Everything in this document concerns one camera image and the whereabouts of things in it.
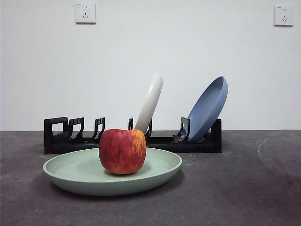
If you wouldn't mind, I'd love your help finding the black plate rack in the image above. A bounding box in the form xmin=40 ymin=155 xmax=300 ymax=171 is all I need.
xmin=44 ymin=116 xmax=222 ymax=155

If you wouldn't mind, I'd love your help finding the blue round plate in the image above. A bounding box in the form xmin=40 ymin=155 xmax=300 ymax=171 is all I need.
xmin=187 ymin=75 xmax=229 ymax=143

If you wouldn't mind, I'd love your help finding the white round plate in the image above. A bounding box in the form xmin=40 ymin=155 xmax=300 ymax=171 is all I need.
xmin=133 ymin=72 xmax=164 ymax=132

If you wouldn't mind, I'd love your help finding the red apple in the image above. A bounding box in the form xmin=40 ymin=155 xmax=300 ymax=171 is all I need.
xmin=98 ymin=128 xmax=147 ymax=175

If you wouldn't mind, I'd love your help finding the green round plate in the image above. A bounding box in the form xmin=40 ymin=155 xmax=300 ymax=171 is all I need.
xmin=42 ymin=147 xmax=183 ymax=196

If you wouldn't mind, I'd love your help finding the white wall socket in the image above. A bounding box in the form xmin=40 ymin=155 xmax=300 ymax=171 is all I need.
xmin=75 ymin=1 xmax=97 ymax=24
xmin=274 ymin=5 xmax=294 ymax=27

